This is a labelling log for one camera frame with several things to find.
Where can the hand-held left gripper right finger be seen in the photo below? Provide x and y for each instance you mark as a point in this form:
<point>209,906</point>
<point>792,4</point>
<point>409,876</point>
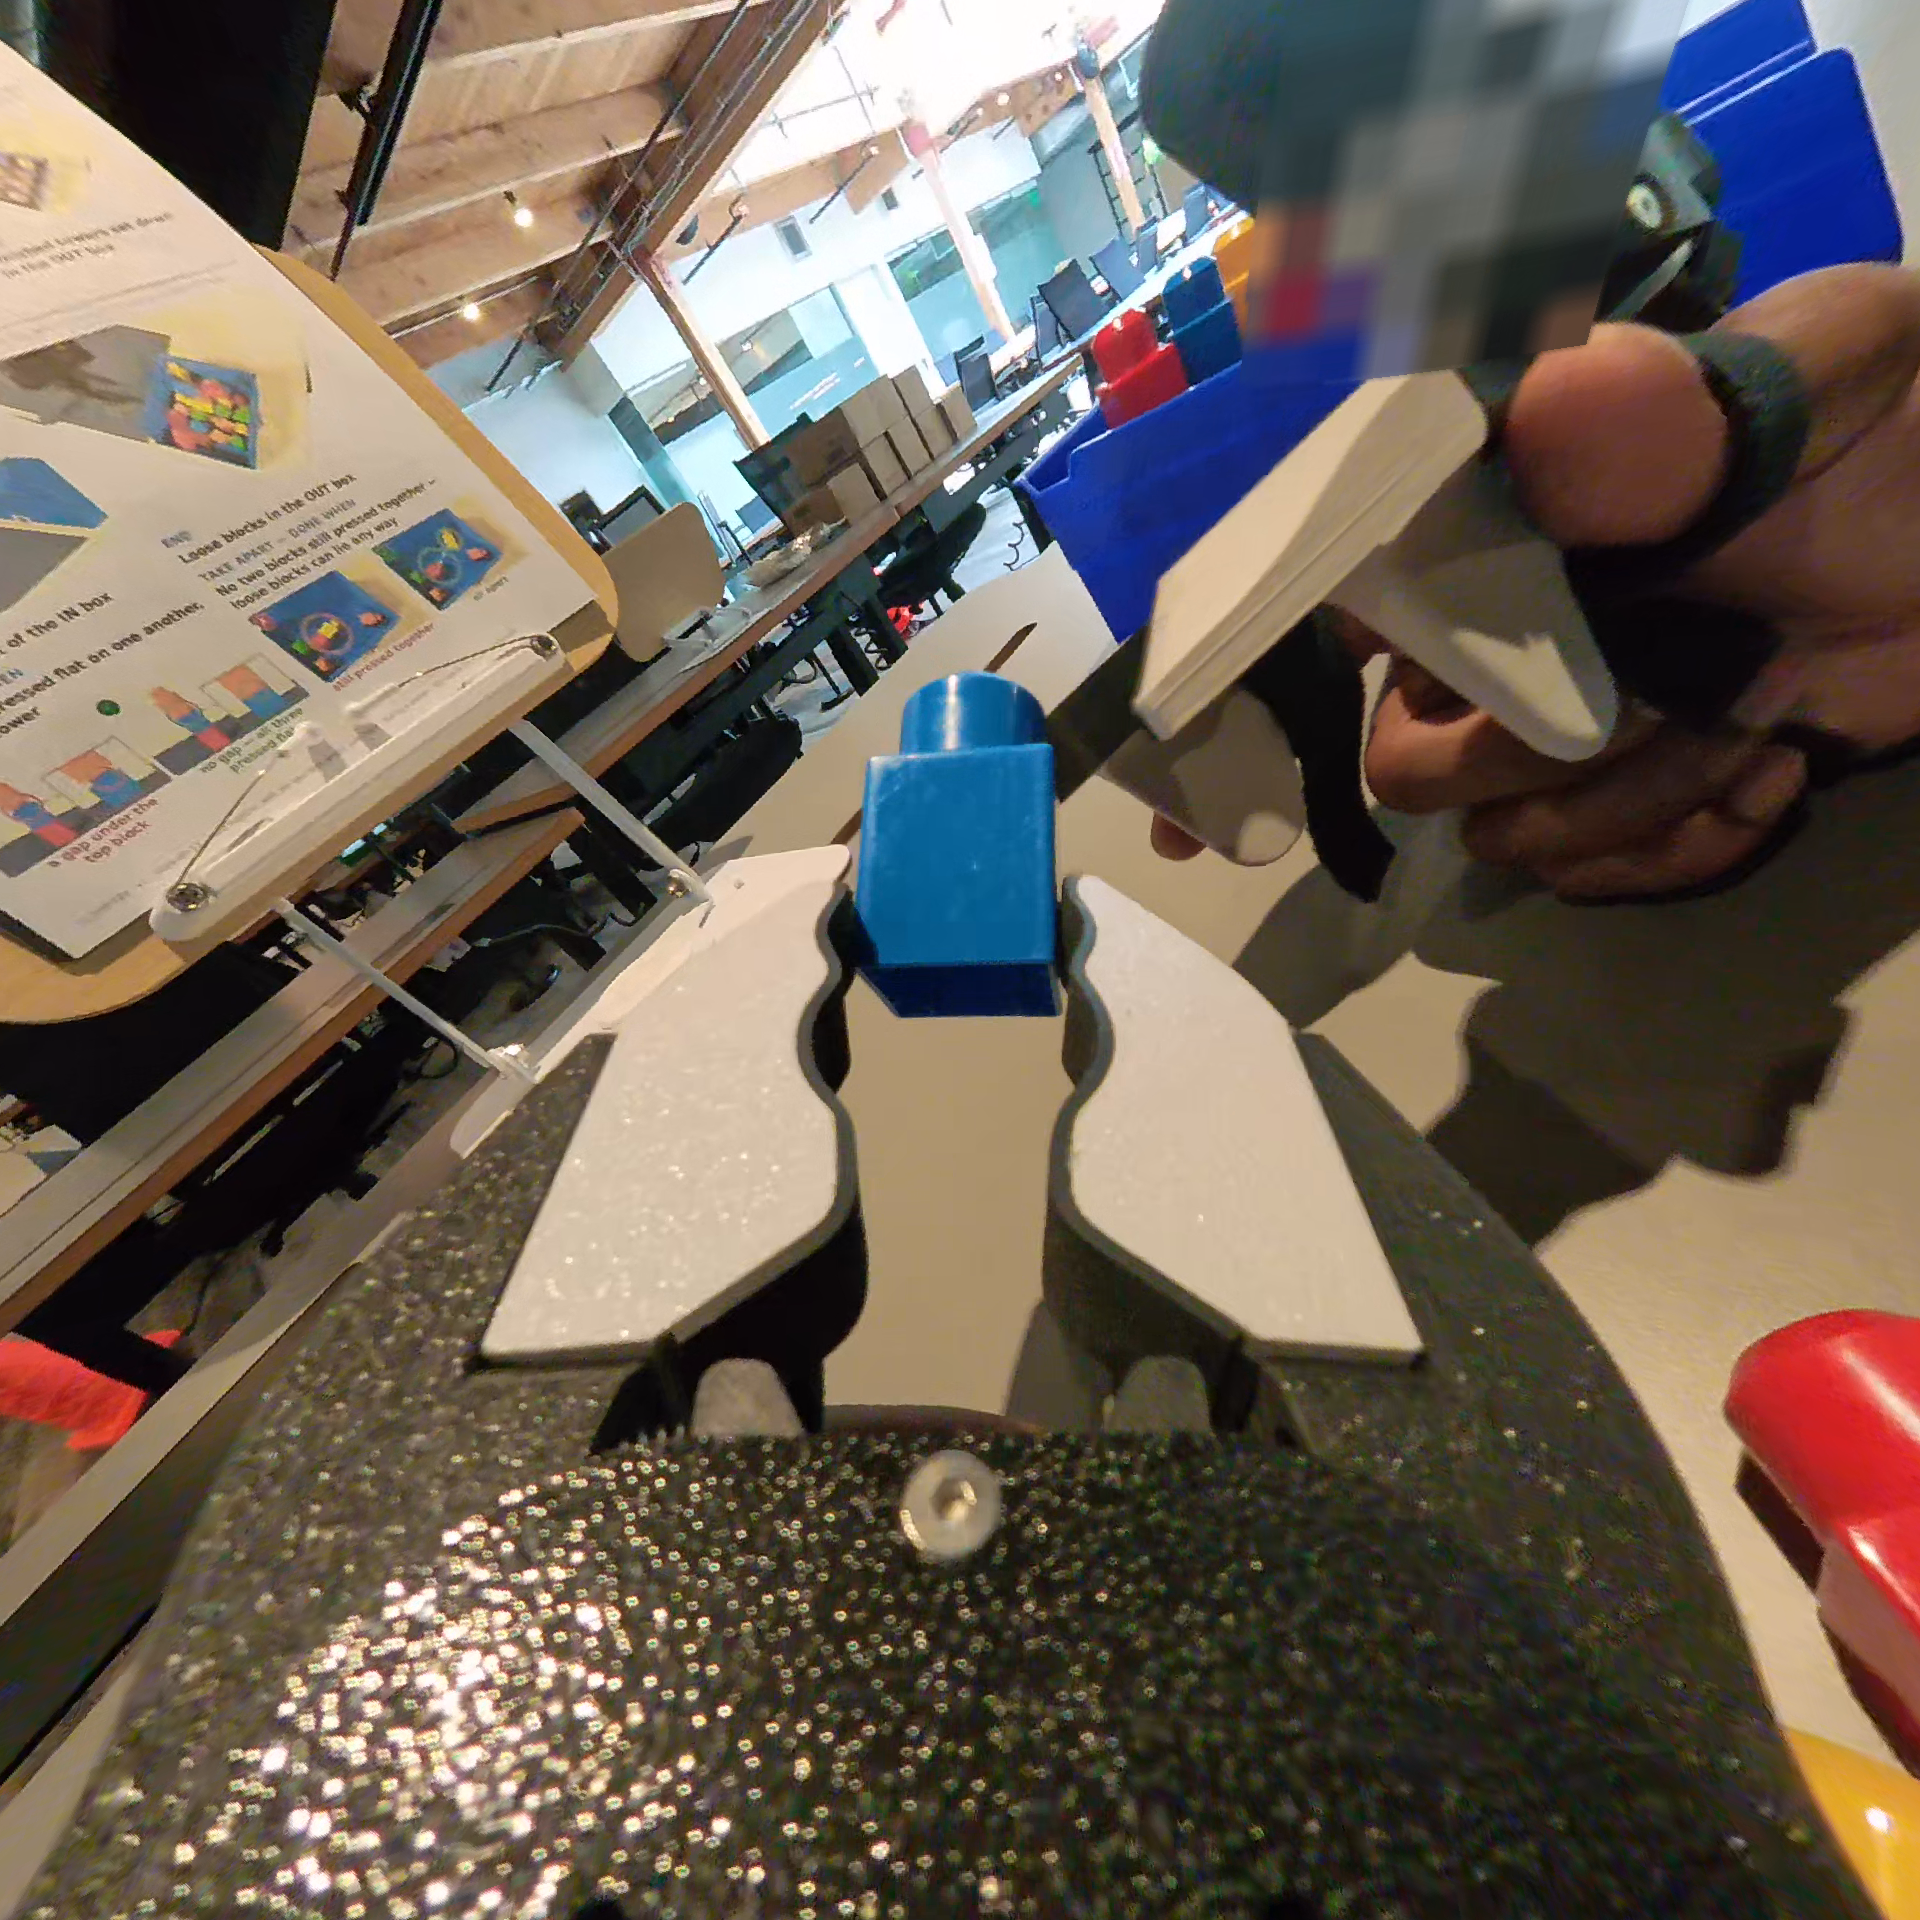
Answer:
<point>1214,1184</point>

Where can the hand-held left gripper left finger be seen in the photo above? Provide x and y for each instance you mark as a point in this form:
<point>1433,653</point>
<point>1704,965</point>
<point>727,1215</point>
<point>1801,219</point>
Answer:
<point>690,1172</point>

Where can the blue mega block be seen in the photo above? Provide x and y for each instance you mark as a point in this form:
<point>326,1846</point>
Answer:
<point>1201,324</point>
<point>960,855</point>

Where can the red mega block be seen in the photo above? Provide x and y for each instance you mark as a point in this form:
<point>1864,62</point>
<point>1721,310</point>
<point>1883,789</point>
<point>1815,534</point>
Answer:
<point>1846,1381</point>
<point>1131,368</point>

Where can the yellow mega block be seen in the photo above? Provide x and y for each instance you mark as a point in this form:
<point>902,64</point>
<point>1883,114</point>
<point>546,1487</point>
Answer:
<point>1882,1846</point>

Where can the orange mega block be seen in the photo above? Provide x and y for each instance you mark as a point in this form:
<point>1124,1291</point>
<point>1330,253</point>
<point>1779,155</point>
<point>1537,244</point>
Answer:
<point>1232,254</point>

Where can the person's right hand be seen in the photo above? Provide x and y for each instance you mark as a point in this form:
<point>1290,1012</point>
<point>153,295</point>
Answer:
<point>1860,451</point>

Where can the stack of cardboard boxes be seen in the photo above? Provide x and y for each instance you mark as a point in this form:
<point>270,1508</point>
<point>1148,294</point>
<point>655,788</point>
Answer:
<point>878,435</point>

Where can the long office desk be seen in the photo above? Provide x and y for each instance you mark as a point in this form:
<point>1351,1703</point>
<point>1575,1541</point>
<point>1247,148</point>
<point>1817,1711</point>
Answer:
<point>721,622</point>

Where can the beige chair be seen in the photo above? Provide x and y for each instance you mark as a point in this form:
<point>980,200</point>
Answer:
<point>662,579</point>

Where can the red plastic object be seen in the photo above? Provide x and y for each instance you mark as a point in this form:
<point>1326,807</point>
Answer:
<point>75,1389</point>

